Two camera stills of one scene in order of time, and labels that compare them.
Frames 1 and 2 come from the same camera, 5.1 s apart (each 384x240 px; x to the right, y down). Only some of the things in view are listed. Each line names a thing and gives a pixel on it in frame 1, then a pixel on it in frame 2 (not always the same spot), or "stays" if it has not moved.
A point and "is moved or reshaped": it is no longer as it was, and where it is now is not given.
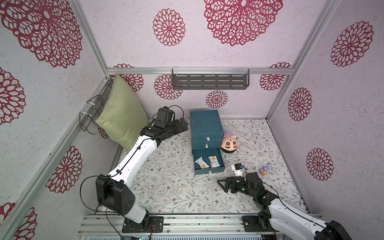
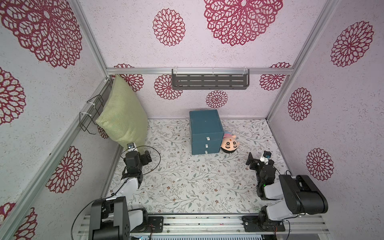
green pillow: (123, 115) stays
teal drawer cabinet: (207, 139) is moved or reshaped
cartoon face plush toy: (229, 144) stays
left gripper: (183, 123) -> (145, 161)
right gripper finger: (231, 183) -> (252, 162)
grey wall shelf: (208, 79) stays
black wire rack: (93, 108) stays
